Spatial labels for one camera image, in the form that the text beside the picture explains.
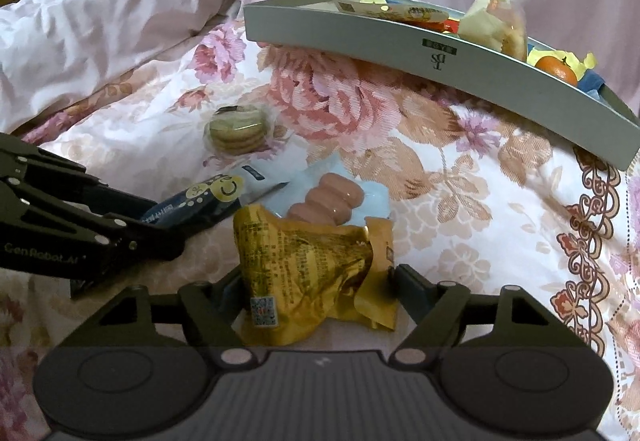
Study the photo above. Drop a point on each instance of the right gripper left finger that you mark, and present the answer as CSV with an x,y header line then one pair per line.
x,y
209,310

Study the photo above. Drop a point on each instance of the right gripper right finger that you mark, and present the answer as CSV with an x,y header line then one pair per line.
x,y
435,308

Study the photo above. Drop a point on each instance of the gold foil snack packet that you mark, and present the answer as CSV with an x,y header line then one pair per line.
x,y
300,274

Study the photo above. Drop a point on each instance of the dark blue snack stick packet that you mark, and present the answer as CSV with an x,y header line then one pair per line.
x,y
208,202

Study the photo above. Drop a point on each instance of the sausage pack light blue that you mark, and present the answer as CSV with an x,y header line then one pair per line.
x,y
326,193

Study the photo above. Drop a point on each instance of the floral bed sheet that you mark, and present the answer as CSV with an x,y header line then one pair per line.
x,y
477,195

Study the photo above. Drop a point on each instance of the round biscuit pack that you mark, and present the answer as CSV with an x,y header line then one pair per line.
x,y
238,129

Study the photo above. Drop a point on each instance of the pale pink duvet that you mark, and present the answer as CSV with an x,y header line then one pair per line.
x,y
55,53

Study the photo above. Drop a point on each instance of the grey cardboard tray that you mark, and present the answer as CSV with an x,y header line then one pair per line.
x,y
603,126

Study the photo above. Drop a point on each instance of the orange tangerine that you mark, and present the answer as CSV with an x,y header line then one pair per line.
x,y
557,68

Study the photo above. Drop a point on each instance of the yellow torn paper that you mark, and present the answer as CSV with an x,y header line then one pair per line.
x,y
579,66

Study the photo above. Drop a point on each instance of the red snack packet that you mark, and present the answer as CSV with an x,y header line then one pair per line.
x,y
448,26

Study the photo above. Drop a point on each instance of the sandwich in clear wrapper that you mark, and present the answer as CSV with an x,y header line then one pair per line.
x,y
498,25

